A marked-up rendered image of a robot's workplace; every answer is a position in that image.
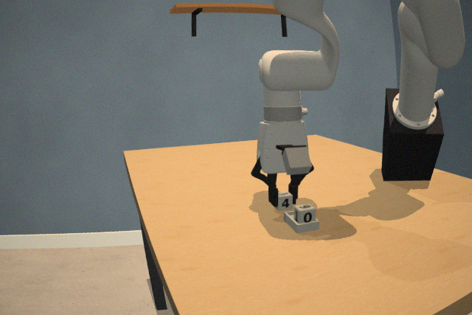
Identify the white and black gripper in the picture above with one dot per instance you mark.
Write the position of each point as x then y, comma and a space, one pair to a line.
269, 158

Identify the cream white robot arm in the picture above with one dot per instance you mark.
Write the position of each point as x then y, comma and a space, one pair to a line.
284, 74

